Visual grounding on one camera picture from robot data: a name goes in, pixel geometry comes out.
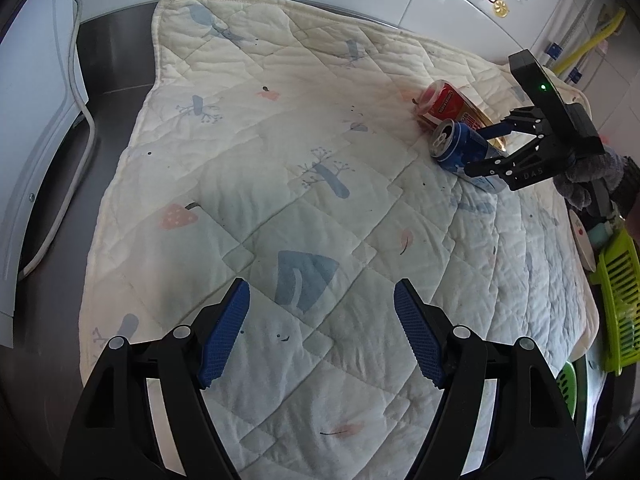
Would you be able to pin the right grey gloved hand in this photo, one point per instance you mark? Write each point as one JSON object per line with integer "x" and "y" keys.
{"x": 620, "y": 175}

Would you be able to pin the teal bottle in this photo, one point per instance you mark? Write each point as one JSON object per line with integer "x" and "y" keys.
{"x": 600, "y": 234}

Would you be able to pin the lime green dish rack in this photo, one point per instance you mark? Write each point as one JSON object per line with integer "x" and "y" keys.
{"x": 617, "y": 275}

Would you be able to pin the amber tea bottle red label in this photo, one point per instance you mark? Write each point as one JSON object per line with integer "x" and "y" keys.
{"x": 441, "y": 101}

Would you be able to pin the white quilted cloth mat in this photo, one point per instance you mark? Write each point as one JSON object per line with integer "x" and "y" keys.
{"x": 278, "y": 145}

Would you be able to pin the green plastic trash basket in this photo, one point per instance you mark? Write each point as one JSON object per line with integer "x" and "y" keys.
{"x": 567, "y": 383}

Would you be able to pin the white microwave oven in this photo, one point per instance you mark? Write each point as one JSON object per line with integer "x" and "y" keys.
{"x": 37, "y": 110}

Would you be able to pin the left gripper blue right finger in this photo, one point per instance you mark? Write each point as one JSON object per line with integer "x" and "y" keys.
{"x": 425, "y": 328}

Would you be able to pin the white bowl red flower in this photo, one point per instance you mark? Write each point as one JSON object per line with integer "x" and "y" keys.
{"x": 582, "y": 241}

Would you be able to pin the blue silver drink can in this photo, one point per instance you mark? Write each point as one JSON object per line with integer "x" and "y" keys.
{"x": 453, "y": 145}

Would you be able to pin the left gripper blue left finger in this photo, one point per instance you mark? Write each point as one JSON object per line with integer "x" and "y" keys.
{"x": 218, "y": 327}

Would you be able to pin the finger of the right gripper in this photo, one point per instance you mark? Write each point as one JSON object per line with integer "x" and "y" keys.
{"x": 492, "y": 132}
{"x": 492, "y": 167}

